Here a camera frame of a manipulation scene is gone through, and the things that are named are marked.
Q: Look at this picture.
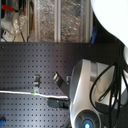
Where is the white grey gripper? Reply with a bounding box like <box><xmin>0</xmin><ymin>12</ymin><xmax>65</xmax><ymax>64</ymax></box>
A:
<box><xmin>47</xmin><ymin>59</ymin><xmax>111</xmax><ymax>128</ymax></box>

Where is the white cable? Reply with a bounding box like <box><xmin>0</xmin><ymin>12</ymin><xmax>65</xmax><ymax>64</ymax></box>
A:
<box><xmin>0</xmin><ymin>90</ymin><xmax>70</xmax><ymax>100</ymax></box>

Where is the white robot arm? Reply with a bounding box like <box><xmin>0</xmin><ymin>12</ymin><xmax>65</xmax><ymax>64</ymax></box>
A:
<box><xmin>48</xmin><ymin>0</ymin><xmax>128</xmax><ymax>128</ymax></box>

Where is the black perforated board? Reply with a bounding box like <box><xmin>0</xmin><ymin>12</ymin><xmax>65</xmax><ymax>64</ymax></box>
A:
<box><xmin>0</xmin><ymin>42</ymin><xmax>128</xmax><ymax>128</ymax></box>

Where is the blue object at edge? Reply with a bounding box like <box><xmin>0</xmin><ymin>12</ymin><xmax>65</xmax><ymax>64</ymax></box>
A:
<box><xmin>0</xmin><ymin>116</ymin><xmax>6</xmax><ymax>126</ymax></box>

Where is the blue clip top right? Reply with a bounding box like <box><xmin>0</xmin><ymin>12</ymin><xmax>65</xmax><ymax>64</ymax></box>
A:
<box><xmin>91</xmin><ymin>26</ymin><xmax>98</xmax><ymax>44</ymax></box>

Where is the clear plastic bin right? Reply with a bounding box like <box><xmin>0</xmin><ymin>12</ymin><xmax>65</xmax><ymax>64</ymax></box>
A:
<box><xmin>61</xmin><ymin>0</ymin><xmax>86</xmax><ymax>43</ymax></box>

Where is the clear plastic bin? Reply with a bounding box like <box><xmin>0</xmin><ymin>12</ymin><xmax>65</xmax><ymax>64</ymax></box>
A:
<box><xmin>34</xmin><ymin>0</ymin><xmax>55</xmax><ymax>42</ymax></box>
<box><xmin>61</xmin><ymin>0</ymin><xmax>86</xmax><ymax>43</ymax></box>

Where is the clear plastic bin left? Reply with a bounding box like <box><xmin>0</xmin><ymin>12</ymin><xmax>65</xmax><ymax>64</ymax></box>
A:
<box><xmin>34</xmin><ymin>0</ymin><xmax>55</xmax><ymax>42</ymax></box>

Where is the grey cable clip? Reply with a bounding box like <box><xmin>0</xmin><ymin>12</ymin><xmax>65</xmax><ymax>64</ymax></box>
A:
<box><xmin>33</xmin><ymin>75</ymin><xmax>40</xmax><ymax>93</ymax></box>

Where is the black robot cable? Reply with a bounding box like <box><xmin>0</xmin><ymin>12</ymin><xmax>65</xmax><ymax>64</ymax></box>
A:
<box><xmin>89</xmin><ymin>61</ymin><xmax>128</xmax><ymax>128</ymax></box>

